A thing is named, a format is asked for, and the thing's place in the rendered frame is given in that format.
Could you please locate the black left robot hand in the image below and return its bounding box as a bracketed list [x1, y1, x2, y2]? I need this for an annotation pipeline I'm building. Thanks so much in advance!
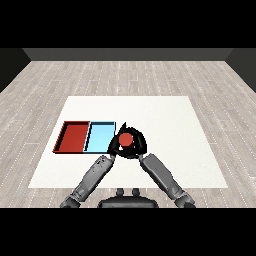
[107, 122, 128, 159]

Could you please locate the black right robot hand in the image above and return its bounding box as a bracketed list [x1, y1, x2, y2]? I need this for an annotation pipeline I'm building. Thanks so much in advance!
[117, 127, 148, 160]

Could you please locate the light blue shallow open box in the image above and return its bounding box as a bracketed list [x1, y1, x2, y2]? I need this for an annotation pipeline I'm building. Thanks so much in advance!
[82, 121, 117, 154]

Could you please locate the red shallow open box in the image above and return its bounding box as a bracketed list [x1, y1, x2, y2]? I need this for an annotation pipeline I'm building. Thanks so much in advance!
[52, 120, 91, 155]

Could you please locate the dark grey robot body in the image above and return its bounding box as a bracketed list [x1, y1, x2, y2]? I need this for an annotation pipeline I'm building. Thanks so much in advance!
[97, 188, 160, 209]

